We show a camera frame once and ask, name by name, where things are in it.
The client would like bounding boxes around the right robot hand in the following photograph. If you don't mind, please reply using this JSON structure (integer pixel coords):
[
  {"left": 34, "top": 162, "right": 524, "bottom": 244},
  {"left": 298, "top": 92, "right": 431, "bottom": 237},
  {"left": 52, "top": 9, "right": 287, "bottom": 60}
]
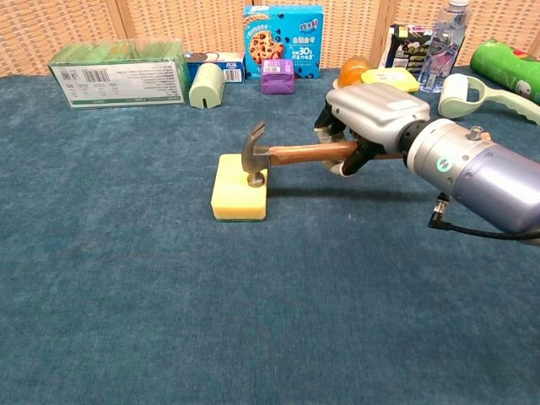
[{"left": 313, "top": 82, "right": 432, "bottom": 178}]

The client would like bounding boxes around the wooden handle claw hammer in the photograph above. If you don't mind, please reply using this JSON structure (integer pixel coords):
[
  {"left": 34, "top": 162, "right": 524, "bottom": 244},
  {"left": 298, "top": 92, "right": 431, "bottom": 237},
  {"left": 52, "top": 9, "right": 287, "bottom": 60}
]
[{"left": 240, "top": 120, "right": 359, "bottom": 188}]

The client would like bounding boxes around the yellow sponge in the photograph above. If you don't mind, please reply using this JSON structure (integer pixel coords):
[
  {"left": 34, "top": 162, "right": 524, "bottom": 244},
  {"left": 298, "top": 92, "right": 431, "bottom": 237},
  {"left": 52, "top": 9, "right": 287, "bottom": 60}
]
[{"left": 209, "top": 153, "right": 269, "bottom": 222}]

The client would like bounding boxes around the yellow lidded green tub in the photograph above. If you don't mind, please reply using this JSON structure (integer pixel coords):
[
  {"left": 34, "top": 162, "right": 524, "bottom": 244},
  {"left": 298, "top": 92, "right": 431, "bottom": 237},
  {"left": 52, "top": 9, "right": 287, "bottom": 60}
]
[{"left": 359, "top": 67, "right": 421, "bottom": 95}]

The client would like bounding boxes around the orange jelly cup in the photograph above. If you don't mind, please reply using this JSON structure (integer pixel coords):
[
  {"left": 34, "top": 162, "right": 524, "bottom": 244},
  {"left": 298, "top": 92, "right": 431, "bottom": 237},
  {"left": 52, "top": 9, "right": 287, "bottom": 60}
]
[{"left": 332, "top": 55, "right": 374, "bottom": 89}]

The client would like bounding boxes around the black purple snack box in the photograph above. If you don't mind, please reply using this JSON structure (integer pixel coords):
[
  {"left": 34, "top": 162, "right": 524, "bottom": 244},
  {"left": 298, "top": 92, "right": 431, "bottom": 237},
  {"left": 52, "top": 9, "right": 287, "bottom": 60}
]
[{"left": 377, "top": 23, "right": 438, "bottom": 71}]

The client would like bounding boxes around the green lint roller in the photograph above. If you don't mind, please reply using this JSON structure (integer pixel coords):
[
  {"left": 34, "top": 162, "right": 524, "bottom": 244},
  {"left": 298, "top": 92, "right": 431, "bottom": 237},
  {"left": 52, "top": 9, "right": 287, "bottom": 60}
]
[{"left": 437, "top": 73, "right": 540, "bottom": 127}]

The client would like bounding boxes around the clear water bottle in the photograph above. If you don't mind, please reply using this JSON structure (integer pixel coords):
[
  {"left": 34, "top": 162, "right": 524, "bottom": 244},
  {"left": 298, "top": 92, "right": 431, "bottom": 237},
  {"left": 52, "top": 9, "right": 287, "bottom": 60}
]
[{"left": 418, "top": 0, "right": 473, "bottom": 95}]

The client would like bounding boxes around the small purple carton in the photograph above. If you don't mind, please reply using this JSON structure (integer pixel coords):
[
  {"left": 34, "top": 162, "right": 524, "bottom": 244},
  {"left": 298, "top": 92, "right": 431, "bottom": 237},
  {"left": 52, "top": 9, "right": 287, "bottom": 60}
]
[{"left": 260, "top": 58, "right": 296, "bottom": 96}]

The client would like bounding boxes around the blue chocolate chip cookie box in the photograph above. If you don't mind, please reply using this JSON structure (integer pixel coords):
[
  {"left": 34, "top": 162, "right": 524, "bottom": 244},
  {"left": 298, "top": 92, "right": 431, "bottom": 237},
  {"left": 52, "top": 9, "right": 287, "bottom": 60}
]
[{"left": 242, "top": 3, "right": 325, "bottom": 80}]

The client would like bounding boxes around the green chip can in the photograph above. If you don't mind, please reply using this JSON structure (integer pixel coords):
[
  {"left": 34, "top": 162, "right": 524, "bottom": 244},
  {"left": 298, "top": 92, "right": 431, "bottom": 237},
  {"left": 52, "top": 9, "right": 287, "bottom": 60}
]
[{"left": 469, "top": 38, "right": 540, "bottom": 107}]

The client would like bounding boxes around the blue oreo cookie box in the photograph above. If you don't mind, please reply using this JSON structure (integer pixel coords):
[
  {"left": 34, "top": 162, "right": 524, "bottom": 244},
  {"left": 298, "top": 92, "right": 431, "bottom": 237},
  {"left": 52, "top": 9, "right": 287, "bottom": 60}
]
[{"left": 183, "top": 51, "right": 246, "bottom": 84}]

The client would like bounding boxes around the woven bamboo folding screen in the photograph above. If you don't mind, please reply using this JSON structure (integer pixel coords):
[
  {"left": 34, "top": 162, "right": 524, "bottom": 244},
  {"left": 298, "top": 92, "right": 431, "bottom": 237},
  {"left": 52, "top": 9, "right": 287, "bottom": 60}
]
[{"left": 0, "top": 0, "right": 540, "bottom": 78}]

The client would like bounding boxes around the blue carpet table cover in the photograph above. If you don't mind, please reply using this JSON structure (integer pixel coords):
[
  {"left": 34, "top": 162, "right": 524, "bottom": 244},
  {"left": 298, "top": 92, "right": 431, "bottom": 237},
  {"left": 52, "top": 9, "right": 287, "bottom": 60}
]
[{"left": 0, "top": 62, "right": 540, "bottom": 405}]

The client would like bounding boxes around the green tea packet box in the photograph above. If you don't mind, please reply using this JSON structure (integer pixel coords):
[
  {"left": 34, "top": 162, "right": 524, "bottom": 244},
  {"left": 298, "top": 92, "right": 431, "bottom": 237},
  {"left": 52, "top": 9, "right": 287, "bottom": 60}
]
[{"left": 46, "top": 38, "right": 191, "bottom": 110}]

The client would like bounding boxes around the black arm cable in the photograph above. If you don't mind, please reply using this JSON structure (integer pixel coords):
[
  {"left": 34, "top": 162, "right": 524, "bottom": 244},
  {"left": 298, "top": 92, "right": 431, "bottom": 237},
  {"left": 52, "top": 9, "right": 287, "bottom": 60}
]
[{"left": 427, "top": 192, "right": 540, "bottom": 242}]

